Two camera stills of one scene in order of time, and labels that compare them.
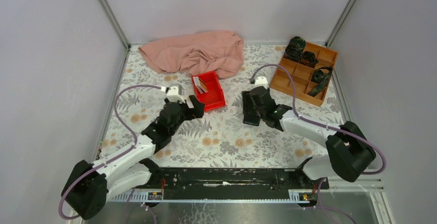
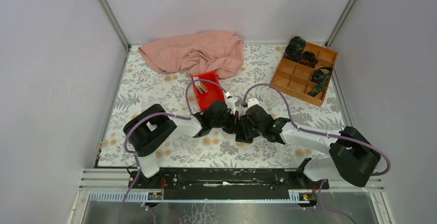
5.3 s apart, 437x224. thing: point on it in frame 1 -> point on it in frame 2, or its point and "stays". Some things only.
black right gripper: x=247 y=100 -> x=256 y=134
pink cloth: x=221 y=51 stays
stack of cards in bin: x=201 y=86 stays
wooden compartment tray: x=302 y=75 stays
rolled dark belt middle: x=308 y=58 stays
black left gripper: x=197 y=112 -> x=230 y=129
